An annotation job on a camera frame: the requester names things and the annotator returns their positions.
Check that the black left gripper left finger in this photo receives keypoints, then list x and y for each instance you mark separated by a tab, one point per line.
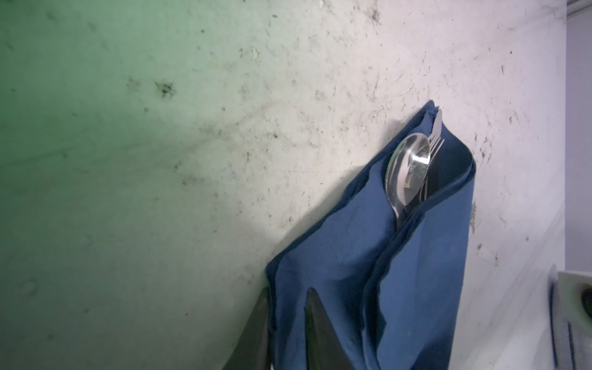
252	350

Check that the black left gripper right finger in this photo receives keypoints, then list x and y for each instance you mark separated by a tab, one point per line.
323	349

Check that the dark blue paper napkin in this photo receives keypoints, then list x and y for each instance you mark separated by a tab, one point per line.
392	292

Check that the silver spoon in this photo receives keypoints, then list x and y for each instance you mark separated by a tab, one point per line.
406	172

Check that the silver fork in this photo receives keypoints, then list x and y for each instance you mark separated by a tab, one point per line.
435	146

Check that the silver table knife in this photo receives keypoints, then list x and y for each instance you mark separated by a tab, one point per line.
437	127

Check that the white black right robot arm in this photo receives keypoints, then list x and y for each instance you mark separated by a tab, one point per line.
575	299

